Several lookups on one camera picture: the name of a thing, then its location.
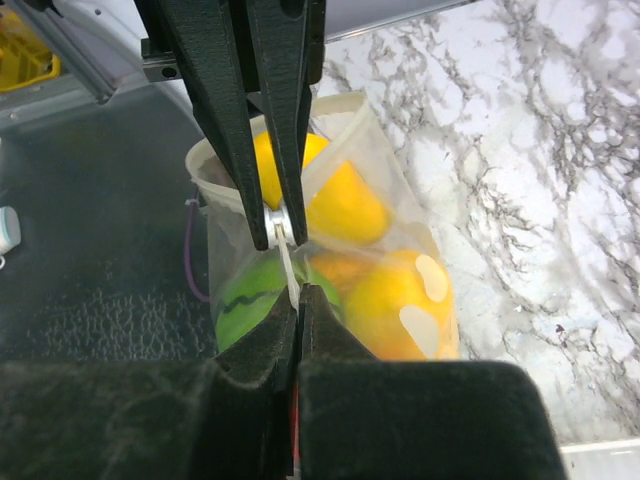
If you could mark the yellow toy lemon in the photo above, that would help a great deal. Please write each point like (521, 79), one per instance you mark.
(403, 309)

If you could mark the clear zip top bag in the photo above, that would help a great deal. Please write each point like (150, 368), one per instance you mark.
(369, 248)

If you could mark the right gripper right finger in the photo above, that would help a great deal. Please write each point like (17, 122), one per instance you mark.
(362, 418)

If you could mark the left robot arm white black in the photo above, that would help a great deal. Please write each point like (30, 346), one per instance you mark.
(230, 55)

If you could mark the orange yellow toy potato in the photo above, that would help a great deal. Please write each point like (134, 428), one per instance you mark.
(342, 270)

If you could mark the dark green toy melon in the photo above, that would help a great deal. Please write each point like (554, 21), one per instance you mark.
(244, 302)

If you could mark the yellow toy mango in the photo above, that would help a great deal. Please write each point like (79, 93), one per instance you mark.
(345, 208)

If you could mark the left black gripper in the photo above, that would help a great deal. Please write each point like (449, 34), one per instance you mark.
(226, 51)

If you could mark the aluminium rail frame front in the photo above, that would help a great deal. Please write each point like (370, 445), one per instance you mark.
(98, 44)

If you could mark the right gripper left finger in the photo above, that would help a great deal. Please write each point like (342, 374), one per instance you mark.
(221, 418)

